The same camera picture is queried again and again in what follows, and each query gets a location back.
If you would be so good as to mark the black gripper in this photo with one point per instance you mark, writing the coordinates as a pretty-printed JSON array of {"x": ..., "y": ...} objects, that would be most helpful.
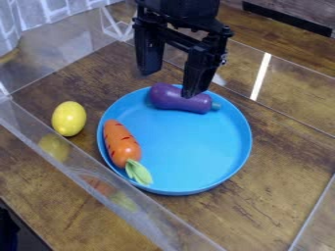
[{"x": 186, "y": 24}]

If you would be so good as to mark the purple toy eggplant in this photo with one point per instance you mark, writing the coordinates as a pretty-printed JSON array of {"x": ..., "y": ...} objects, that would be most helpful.
[{"x": 165, "y": 96}]

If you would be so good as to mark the blue round tray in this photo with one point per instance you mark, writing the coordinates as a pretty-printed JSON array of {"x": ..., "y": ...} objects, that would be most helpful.
[{"x": 192, "y": 151}]

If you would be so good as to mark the black bar on background table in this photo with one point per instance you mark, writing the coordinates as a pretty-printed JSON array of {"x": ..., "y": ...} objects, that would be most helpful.
[{"x": 288, "y": 19}]

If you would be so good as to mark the yellow toy lemon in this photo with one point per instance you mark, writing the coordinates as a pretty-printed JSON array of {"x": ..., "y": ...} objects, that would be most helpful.
[{"x": 69, "y": 118}]

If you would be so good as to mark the orange toy carrot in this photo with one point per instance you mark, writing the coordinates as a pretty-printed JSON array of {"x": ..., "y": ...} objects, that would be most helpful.
[{"x": 125, "y": 151}]

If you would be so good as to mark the clear acrylic corner bracket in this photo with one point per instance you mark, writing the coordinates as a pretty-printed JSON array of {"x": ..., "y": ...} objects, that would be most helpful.
[{"x": 117, "y": 29}]

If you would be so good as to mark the clear acrylic back wall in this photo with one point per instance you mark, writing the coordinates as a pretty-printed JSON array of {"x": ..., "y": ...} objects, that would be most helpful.
[{"x": 282, "y": 67}]

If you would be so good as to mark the clear acrylic wall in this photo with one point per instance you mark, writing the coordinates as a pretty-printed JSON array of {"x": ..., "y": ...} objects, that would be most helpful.
[
  {"x": 170, "y": 232},
  {"x": 282, "y": 67}
]

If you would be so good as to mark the clear acrylic front wall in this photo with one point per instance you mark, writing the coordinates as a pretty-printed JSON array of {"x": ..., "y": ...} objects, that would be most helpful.
[{"x": 170, "y": 232}]

